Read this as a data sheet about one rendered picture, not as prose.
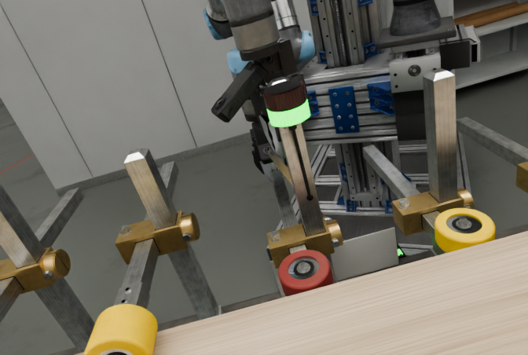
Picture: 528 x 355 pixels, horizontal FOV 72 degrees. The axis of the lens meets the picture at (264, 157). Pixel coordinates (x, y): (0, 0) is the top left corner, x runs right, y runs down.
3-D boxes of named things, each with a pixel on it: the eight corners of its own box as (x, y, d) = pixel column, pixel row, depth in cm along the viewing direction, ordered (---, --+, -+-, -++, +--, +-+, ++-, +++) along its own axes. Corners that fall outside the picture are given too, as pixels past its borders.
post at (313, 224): (320, 294, 77) (265, 79, 57) (336, 290, 77) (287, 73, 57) (324, 306, 74) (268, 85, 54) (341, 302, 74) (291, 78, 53)
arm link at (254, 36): (240, 27, 55) (222, 27, 62) (249, 56, 57) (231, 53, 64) (282, 12, 57) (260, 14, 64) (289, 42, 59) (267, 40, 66)
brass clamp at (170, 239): (133, 245, 69) (122, 224, 67) (201, 226, 69) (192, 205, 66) (125, 268, 63) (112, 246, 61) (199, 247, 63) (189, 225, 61)
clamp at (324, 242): (272, 251, 72) (265, 232, 70) (337, 234, 72) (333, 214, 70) (276, 272, 67) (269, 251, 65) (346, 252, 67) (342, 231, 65)
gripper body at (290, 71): (310, 104, 65) (295, 37, 59) (269, 123, 62) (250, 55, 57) (290, 98, 71) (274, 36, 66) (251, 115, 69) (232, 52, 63)
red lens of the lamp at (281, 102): (264, 101, 55) (260, 88, 54) (302, 91, 54) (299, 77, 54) (269, 114, 49) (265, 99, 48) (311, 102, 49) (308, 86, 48)
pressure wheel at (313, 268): (289, 303, 63) (273, 254, 58) (333, 291, 63) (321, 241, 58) (298, 344, 56) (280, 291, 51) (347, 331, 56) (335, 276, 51)
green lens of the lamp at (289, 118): (268, 117, 56) (264, 104, 55) (306, 106, 56) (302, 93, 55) (273, 130, 50) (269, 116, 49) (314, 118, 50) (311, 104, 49)
